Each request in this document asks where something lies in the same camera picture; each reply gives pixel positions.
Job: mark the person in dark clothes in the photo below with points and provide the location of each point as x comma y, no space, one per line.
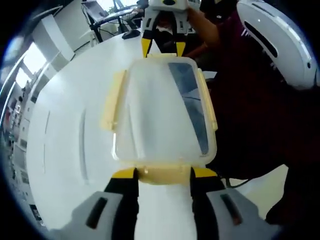
250,112

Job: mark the yellow long lid latch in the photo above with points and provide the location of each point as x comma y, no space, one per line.
112,100
207,100

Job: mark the yellow short lid latch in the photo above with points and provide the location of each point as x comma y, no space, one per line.
161,56
162,175

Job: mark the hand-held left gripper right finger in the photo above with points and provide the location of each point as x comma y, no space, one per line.
250,225

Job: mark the open laptop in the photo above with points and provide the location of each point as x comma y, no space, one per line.
96,11

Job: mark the clear storage box lid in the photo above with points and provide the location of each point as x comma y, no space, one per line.
150,107

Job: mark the white chest-worn device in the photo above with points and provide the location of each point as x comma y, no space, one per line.
275,37

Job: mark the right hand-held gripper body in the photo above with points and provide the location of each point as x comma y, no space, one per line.
157,5

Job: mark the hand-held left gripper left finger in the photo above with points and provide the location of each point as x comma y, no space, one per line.
80,222

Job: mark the person's right hand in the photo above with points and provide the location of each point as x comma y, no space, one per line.
193,20

